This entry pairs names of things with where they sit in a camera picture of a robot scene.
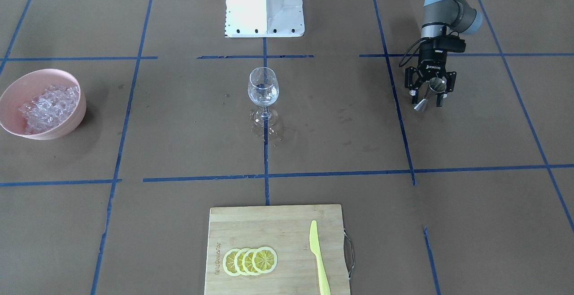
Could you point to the pink bowl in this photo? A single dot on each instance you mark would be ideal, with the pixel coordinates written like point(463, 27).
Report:
point(24, 89)

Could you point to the yellow plastic knife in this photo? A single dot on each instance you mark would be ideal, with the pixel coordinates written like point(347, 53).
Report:
point(314, 246)

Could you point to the clear wine glass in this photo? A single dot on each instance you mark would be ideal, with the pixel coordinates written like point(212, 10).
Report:
point(263, 91)

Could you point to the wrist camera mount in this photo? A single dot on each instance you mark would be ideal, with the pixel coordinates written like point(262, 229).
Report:
point(450, 43)

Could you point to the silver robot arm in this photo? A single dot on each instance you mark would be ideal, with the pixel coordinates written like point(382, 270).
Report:
point(443, 23)

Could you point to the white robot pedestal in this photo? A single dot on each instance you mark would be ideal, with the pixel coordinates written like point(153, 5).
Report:
point(264, 19)

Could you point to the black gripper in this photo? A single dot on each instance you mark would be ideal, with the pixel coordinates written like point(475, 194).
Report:
point(431, 58)

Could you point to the steel double jigger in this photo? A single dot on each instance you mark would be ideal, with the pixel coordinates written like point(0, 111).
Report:
point(434, 85)

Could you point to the ice cubes pile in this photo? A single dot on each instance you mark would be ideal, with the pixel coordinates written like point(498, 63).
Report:
point(49, 109)

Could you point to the lemon slice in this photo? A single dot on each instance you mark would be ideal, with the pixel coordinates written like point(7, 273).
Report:
point(264, 260)
point(238, 261)
point(229, 262)
point(247, 263)

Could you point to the bamboo cutting board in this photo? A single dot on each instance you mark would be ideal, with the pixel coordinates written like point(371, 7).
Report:
point(286, 229)

